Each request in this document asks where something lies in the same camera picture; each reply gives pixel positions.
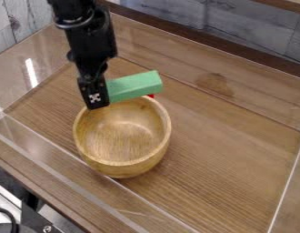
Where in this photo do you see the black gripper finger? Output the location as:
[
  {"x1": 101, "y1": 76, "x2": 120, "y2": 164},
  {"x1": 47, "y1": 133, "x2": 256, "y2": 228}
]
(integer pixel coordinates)
[{"x1": 77, "y1": 76, "x2": 111, "y2": 110}]

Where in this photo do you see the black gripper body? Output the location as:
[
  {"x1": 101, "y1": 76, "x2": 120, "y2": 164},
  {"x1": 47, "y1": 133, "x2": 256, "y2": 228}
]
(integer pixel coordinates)
[{"x1": 65, "y1": 8, "x2": 117, "y2": 77}]

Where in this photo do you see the green rectangular block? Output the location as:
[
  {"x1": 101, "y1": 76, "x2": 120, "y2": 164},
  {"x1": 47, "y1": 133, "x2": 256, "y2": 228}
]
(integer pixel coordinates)
[{"x1": 107, "y1": 70, "x2": 163, "y2": 103}]

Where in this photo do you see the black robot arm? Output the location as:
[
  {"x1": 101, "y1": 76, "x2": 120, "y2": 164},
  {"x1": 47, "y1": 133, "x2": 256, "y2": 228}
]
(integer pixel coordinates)
[{"x1": 48, "y1": 0, "x2": 117, "y2": 110}]

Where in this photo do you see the brown wooden bowl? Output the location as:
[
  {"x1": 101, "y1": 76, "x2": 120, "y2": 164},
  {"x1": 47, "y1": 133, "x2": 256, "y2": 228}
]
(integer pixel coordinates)
[{"x1": 73, "y1": 96, "x2": 172, "y2": 178}]

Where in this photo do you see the black metal bracket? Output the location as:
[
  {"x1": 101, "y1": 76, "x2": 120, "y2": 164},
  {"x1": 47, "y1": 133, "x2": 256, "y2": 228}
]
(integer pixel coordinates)
[{"x1": 20, "y1": 203, "x2": 63, "y2": 233}]

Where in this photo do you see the black cable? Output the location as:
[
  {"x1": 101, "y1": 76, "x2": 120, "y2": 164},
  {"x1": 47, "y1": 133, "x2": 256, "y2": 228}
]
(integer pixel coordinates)
[{"x1": 0, "y1": 207, "x2": 20, "y2": 233}]

